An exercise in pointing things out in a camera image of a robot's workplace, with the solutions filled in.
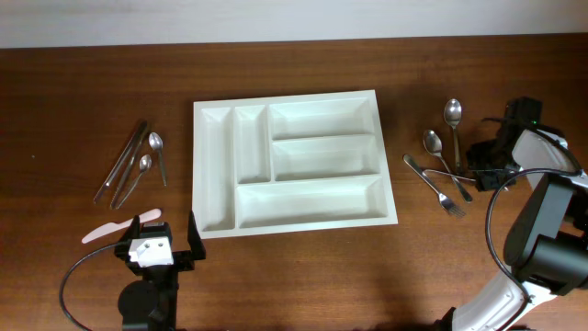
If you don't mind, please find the steel tablespoon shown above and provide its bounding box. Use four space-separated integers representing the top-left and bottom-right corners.
443 98 463 175
423 130 473 203

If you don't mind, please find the steel fork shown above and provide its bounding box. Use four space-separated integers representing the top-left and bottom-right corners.
423 169 476 182
402 154 466 218

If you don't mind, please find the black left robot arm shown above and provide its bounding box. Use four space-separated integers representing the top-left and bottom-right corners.
115 212 206 330

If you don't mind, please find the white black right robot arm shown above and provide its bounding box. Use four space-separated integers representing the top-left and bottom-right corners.
433 97 587 331

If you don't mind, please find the pink plastic knife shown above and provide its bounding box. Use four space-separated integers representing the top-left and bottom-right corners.
81 209 163 244

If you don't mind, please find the small teaspoon lower left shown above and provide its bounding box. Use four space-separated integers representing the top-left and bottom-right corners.
115 154 153 210

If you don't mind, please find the small teaspoon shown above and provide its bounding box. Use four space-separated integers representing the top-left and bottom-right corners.
115 154 153 210
149 131 167 187

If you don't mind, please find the small teaspoon upper left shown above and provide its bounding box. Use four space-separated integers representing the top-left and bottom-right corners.
149 131 167 187

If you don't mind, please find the white plastic cutlery tray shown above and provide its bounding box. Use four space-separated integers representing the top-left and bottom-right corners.
192 90 398 239

